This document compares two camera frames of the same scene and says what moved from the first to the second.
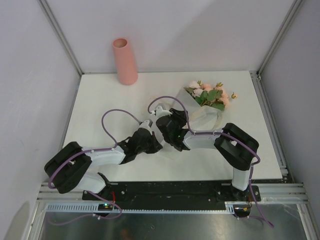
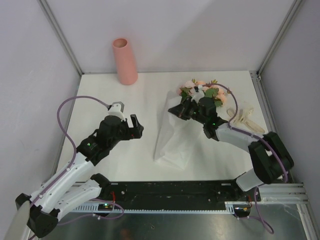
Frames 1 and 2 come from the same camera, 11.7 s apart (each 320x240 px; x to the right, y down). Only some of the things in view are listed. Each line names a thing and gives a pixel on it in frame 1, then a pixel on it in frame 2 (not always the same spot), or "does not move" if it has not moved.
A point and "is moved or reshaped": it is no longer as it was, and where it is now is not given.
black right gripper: x=181 y=115 -> x=181 y=110
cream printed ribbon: x=205 y=118 is moved or reshaped
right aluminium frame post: x=294 y=9 does not move
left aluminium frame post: x=61 y=35 does not move
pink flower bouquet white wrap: x=205 y=104 is moved or reshaped
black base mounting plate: x=177 y=192 does not move
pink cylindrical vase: x=126 y=65 does not move
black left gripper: x=156 y=146 -> x=132 y=132
